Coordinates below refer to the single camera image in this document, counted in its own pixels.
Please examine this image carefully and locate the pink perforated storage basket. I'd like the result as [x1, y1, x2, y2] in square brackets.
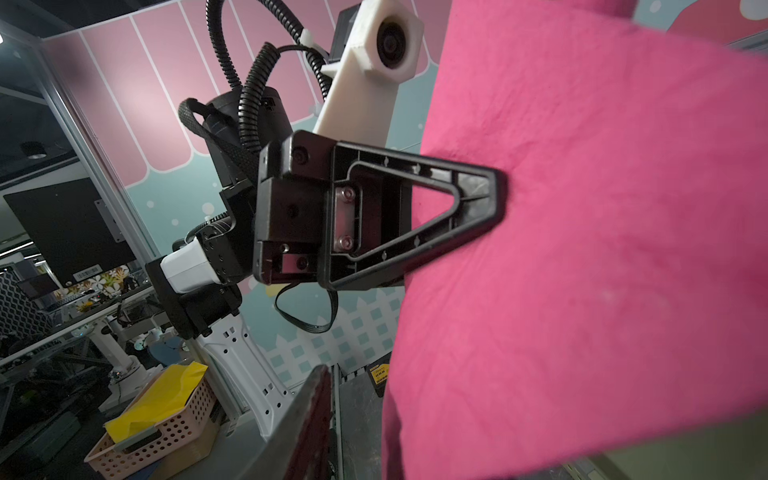
[83, 378, 218, 479]

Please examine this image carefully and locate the pink paper napkin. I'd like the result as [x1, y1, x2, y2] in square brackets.
[382, 1, 767, 479]

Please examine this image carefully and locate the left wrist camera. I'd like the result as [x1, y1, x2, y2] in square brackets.
[312, 1, 423, 147]

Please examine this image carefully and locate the black box with yellow label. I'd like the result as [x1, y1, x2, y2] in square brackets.
[366, 353, 391, 398]

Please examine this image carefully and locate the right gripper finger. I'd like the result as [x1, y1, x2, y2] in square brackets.
[237, 365, 332, 480]

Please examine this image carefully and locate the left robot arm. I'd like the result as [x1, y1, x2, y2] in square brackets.
[146, 1, 506, 438]

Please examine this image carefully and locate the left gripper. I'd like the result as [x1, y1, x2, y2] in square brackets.
[253, 131, 508, 291]

